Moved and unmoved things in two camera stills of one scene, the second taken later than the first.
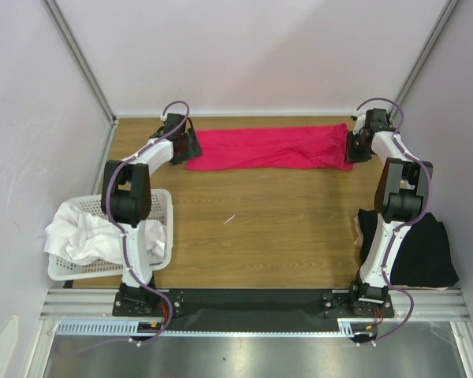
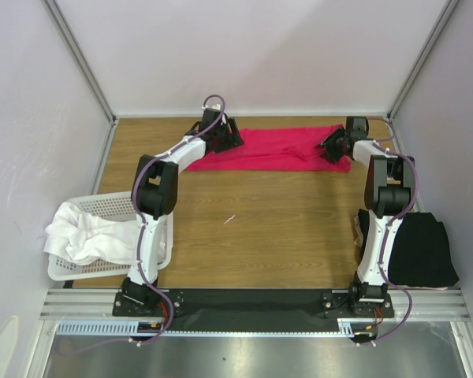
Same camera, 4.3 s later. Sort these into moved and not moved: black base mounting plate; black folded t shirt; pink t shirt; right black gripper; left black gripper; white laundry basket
Moved: left black gripper; right black gripper
Not moved: white laundry basket; pink t shirt; black folded t shirt; black base mounting plate
